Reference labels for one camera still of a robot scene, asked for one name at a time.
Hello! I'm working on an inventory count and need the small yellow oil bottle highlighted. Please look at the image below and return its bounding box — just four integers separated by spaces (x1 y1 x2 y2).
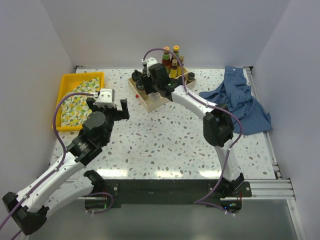
169 59 178 78
177 55 184 77

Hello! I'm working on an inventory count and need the glass shaker jar brown residue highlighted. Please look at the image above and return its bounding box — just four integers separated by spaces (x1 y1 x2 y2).
148 92 160 102

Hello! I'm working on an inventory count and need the beige wooden divided box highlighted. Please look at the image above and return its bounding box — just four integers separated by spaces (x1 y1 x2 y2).
127 67 197 113

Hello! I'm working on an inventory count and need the sauce bottle green label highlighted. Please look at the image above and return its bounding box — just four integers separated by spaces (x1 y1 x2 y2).
161 46 171 69
171 45 180 61

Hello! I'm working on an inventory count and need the small dark spice jar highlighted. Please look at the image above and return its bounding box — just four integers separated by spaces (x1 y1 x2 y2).
186 72 195 83

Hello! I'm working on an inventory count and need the glass jar black rim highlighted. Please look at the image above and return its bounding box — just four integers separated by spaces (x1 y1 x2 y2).
135 80 145 91

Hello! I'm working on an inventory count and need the glass shaker jar white powder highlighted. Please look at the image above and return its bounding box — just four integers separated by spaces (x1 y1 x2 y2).
142 65 147 75

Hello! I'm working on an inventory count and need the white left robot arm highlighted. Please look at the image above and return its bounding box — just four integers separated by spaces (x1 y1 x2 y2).
0 94 130 236

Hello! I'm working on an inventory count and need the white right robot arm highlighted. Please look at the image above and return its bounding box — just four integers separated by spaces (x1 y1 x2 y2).
127 62 244 197

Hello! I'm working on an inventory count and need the lemon print cloth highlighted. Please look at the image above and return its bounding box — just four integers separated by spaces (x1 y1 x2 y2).
60 76 101 127

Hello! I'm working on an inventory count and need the yellow plastic tray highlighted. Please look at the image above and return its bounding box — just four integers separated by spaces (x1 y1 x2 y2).
55 72 105 132

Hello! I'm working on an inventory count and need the blue checked shirt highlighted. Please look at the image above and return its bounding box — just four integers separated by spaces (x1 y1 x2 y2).
199 66 273 136

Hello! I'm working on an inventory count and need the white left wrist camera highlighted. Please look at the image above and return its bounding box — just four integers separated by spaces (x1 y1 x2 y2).
94 88 116 108

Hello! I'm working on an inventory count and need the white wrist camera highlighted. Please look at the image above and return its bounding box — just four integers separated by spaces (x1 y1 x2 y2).
94 88 116 108
141 57 158 77

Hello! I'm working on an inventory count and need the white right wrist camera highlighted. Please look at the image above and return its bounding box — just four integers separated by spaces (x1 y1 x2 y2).
141 57 158 77

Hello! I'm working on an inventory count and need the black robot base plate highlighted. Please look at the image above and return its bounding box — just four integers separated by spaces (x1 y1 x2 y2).
85 179 252 214

